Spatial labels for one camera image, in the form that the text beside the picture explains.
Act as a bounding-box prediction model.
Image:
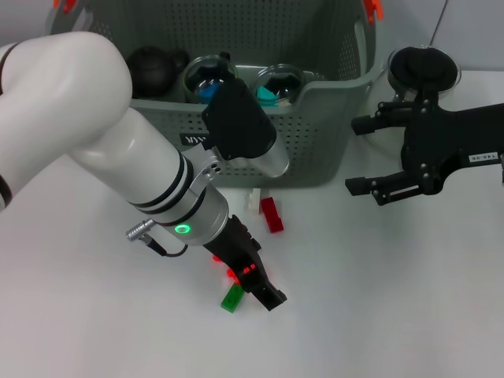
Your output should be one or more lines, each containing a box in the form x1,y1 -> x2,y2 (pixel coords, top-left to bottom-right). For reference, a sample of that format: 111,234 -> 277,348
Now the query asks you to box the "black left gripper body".
202,213 -> 269,293

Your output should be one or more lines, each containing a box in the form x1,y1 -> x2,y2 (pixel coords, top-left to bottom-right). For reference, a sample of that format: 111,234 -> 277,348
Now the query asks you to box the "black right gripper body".
399,91 -> 504,197

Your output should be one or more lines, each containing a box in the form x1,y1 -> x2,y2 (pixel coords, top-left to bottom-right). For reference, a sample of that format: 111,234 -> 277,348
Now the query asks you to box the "glass jar with teal bricks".
251,63 -> 306,107

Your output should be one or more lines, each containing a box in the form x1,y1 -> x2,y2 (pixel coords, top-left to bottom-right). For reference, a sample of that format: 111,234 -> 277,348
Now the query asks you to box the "teal toy brick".
256,86 -> 279,107

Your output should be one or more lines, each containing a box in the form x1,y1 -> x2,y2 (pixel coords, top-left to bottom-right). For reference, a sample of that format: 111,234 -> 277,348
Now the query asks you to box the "blue toy brick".
198,84 -> 221,104

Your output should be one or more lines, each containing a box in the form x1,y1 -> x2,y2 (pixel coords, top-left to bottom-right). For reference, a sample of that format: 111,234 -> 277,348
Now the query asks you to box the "glass teacup with black holder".
183,51 -> 239,104

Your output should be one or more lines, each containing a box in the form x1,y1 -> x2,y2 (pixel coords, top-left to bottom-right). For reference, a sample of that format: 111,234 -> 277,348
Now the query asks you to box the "grey-green perforated storage bin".
43,0 -> 387,189

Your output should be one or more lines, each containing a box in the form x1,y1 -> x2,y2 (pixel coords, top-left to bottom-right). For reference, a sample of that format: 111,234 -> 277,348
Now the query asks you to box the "flat green toy brick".
220,283 -> 246,313

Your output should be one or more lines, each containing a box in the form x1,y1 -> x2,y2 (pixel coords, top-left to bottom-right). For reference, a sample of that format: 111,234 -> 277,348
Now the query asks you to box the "dark red toy brick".
260,196 -> 285,234

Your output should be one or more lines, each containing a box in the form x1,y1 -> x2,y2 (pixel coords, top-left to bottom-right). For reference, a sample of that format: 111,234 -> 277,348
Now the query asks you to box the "white toy brick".
246,187 -> 263,216

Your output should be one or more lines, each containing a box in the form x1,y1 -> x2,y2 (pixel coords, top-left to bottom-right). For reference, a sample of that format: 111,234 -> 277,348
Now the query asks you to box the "black clay teapot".
126,46 -> 191,98

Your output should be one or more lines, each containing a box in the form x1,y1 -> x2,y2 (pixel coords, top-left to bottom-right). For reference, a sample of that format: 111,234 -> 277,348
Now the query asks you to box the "glass carafe with black handle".
360,44 -> 462,158

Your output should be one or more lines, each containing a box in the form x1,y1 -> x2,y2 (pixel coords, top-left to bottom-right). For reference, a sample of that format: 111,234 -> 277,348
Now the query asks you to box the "left arm cable with plug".
125,220 -> 189,258

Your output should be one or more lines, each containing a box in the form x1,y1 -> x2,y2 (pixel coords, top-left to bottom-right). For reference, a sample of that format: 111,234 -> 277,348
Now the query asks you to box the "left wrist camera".
201,77 -> 291,179

